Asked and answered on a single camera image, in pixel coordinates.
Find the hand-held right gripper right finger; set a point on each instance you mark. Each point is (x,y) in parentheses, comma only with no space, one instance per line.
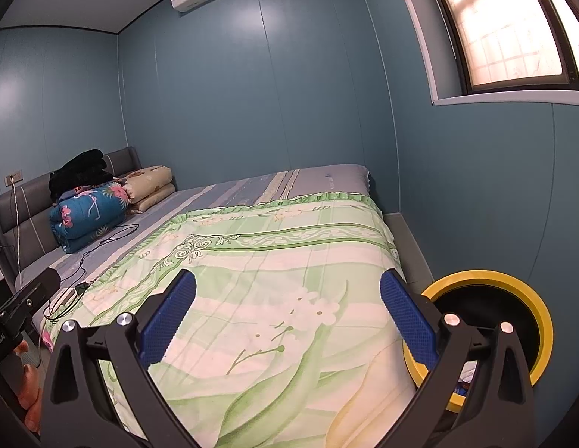
(408,319)

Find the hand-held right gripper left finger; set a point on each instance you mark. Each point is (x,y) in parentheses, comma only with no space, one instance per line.
(168,317)

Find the yellow-rimmed black bin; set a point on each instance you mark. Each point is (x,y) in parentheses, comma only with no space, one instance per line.
(494,298)

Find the person's left hand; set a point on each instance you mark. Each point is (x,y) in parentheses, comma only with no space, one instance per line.
(31,396)

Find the white power strip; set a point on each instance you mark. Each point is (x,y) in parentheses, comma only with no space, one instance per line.
(60,299)

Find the black charger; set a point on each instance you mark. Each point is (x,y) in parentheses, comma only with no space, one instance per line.
(82,288)

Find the grey padded headboard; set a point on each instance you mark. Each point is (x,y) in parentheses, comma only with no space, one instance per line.
(32,210)

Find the green floral blanket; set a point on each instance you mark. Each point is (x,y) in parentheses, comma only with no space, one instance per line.
(270,266)

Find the blue floral folded quilt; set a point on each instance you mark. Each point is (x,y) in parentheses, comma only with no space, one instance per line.
(91,217)

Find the beige folded quilt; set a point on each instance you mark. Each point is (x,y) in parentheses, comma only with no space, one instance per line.
(149,186)

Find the black clothes pile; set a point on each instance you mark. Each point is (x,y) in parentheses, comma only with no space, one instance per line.
(81,175)

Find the brown-framed window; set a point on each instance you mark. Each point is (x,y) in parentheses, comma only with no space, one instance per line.
(508,28)

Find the wall socket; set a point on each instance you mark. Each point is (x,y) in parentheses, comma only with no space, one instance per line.
(13,178)

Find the grey window sill frame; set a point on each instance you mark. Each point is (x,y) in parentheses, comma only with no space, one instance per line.
(420,46)

